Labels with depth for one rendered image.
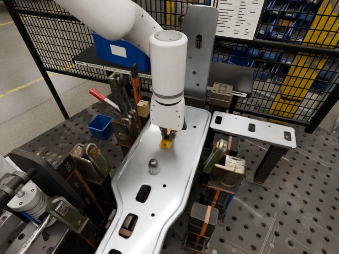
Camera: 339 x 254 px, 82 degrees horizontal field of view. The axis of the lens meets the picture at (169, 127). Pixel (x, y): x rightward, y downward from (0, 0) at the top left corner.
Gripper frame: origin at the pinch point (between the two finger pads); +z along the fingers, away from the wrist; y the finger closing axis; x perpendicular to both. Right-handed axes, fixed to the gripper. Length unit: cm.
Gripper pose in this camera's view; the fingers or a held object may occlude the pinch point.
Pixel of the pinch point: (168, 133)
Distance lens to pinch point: 64.9
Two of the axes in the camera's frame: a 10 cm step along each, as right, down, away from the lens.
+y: 9.4, 2.4, -2.3
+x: 3.3, -6.8, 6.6
